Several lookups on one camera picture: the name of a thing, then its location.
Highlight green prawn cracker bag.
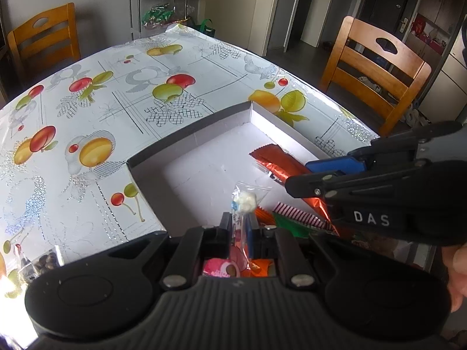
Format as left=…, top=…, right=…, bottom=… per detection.
left=272, top=202, right=337, bottom=239

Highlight orange snack packet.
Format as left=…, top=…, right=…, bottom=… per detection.
left=241, top=213, right=276, bottom=278

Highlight red foil stick packet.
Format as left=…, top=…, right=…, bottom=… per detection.
left=249, top=143, right=341, bottom=234

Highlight white marshmallow candy packet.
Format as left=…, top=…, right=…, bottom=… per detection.
left=229, top=182, right=271, bottom=272

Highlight clear melon seed packet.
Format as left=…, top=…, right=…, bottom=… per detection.
left=16, top=244, right=64, bottom=284

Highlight person's right hand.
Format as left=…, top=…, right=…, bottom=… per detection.
left=442, top=244, right=467, bottom=312

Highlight white cardboard box tray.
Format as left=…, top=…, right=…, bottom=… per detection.
left=128, top=102, right=328, bottom=237

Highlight right wooden chair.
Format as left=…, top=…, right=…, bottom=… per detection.
left=319, top=16, right=431, bottom=136

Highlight wooden chair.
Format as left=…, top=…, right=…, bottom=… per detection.
left=7, top=2, right=81, bottom=83
left=319, top=16, right=431, bottom=136

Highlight dark entrance door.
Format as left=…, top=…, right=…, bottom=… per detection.
left=358, top=0, right=418, bottom=40

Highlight fruit pattern tablecloth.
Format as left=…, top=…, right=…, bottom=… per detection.
left=0, top=23, right=381, bottom=300

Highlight green shopping bag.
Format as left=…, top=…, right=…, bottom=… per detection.
left=190, top=18, right=215, bottom=38

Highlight green candy bag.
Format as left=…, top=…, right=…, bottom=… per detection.
left=142, top=3, right=176, bottom=29

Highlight far wooden chair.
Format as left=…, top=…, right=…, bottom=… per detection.
left=7, top=2, right=81, bottom=83

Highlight metal wire shelf cart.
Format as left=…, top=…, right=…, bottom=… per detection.
left=129, top=0, right=189, bottom=40

